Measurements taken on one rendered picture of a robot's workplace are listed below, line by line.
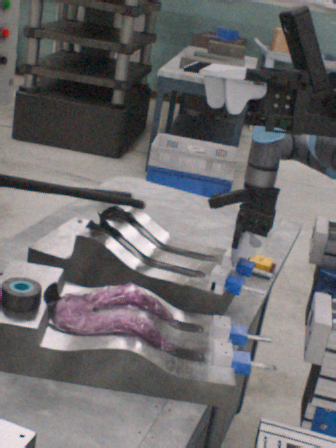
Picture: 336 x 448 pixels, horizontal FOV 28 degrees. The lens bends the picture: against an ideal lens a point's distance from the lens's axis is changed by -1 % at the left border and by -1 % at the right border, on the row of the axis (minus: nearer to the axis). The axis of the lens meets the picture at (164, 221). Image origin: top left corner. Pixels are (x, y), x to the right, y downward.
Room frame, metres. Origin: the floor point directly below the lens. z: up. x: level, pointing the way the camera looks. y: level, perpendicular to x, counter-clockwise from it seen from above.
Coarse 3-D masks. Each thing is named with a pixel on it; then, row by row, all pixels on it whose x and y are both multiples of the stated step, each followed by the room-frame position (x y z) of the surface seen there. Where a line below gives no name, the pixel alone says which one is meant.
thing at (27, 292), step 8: (8, 280) 1.17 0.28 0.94; (16, 280) 1.18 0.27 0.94; (24, 280) 1.18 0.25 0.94; (32, 280) 1.19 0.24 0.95; (8, 288) 1.14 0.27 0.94; (16, 288) 1.16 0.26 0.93; (24, 288) 1.17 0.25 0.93; (32, 288) 1.15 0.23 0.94; (40, 288) 1.16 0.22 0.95; (0, 296) 1.14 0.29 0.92; (8, 296) 1.12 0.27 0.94; (16, 296) 1.12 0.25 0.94; (24, 296) 1.12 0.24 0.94; (32, 296) 1.13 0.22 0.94; (40, 296) 1.15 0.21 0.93; (8, 304) 1.12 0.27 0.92; (16, 304) 1.11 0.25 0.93; (24, 304) 1.12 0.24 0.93; (32, 304) 1.13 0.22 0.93; (40, 304) 1.15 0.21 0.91
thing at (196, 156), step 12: (156, 144) 4.78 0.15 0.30; (180, 144) 4.88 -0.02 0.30; (192, 144) 4.88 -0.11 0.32; (204, 144) 4.87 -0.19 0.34; (216, 144) 4.87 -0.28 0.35; (156, 156) 4.52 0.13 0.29; (168, 156) 4.51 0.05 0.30; (180, 156) 4.51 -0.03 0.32; (192, 156) 4.50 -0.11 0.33; (204, 156) 4.50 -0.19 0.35; (216, 156) 4.86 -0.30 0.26; (228, 156) 4.86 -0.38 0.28; (180, 168) 4.51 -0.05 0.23; (192, 168) 4.50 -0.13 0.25; (204, 168) 4.50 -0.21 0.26; (216, 168) 4.49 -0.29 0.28; (228, 168) 4.48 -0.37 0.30
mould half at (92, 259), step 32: (64, 224) 1.70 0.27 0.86; (128, 224) 1.61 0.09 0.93; (32, 256) 1.51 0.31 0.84; (64, 256) 1.50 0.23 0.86; (96, 256) 1.46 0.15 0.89; (128, 256) 1.47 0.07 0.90; (160, 256) 1.54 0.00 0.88; (160, 288) 1.42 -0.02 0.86; (192, 288) 1.39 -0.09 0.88; (224, 288) 1.41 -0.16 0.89
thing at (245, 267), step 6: (228, 252) 1.56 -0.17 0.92; (228, 258) 1.53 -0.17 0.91; (240, 258) 1.56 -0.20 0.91; (222, 264) 1.53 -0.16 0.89; (228, 264) 1.53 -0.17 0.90; (240, 264) 1.53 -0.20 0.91; (246, 264) 1.53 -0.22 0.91; (252, 264) 1.54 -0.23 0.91; (240, 270) 1.52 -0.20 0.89; (246, 270) 1.52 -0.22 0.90; (252, 270) 1.53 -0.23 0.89; (258, 270) 1.53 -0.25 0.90; (264, 270) 1.53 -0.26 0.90; (246, 276) 1.52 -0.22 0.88; (270, 276) 1.52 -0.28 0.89
